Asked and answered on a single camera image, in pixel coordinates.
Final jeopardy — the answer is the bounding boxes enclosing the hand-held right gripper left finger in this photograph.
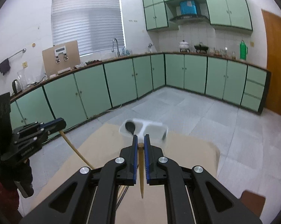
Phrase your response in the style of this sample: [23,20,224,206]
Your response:
[19,135,140,224]

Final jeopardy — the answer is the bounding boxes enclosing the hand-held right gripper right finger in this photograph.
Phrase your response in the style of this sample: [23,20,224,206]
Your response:
[143,134,263,224]

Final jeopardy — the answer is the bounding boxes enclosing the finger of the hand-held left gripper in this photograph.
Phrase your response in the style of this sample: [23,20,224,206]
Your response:
[15,118,65,137]
[5,122,67,158]

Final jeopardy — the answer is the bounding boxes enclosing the pale wooden chopstick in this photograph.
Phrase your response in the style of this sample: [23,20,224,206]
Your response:
[138,143,146,199]
[59,131,95,170]

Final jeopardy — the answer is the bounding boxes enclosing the white two-compartment utensil holder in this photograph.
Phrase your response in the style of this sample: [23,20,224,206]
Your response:
[119,118,168,145]

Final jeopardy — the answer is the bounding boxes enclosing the dark spoon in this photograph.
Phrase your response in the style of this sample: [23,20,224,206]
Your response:
[125,120,138,137]

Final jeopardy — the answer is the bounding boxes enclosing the steel electric kettle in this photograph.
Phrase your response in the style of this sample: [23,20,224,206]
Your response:
[12,79,22,94]

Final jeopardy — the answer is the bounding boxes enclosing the clear glass pitcher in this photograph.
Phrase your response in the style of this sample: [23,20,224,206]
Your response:
[17,69,27,90]

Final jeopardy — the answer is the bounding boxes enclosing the dark towel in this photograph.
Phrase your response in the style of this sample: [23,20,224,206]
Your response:
[0,59,11,75]

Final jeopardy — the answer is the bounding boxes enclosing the brown wooden board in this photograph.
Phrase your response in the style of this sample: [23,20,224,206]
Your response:
[42,40,81,75]

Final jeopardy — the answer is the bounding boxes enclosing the white device on board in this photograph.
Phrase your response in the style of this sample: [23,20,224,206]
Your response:
[54,47,69,62]

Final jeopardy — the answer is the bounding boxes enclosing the green base cabinets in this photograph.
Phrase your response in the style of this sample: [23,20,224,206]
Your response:
[9,51,271,131]

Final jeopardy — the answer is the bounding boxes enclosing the chrome kitchen faucet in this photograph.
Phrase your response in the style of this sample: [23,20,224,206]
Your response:
[111,38,120,57]

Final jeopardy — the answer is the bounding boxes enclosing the white window blind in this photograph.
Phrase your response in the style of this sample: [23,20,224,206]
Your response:
[51,0,126,57]

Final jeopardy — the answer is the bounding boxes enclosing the brown chair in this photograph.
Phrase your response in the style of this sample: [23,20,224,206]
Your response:
[239,190,266,217]

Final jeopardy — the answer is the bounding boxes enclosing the white pot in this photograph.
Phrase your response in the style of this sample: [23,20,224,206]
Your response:
[179,40,190,52]

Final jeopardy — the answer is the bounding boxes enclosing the black wok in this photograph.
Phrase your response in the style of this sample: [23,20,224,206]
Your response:
[194,42,209,53]

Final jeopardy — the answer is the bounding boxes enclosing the row of seasoning jars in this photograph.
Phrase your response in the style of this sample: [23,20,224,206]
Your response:
[208,47,236,60]

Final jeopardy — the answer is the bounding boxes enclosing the green thermos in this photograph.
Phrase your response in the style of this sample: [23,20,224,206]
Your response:
[239,40,248,60]

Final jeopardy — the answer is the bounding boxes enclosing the black range hood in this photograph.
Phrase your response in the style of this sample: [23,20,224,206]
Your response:
[170,15,208,24]

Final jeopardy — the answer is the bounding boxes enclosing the blue box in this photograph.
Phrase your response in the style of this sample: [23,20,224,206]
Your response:
[180,0,199,15]

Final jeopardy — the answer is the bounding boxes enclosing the wooden door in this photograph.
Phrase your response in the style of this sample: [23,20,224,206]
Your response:
[261,9,281,118]

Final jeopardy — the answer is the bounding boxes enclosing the metal towel rail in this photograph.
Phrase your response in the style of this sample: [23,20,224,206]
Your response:
[0,48,27,68]

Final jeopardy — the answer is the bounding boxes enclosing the green wall cabinets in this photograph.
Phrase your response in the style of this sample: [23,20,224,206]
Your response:
[142,0,253,31]

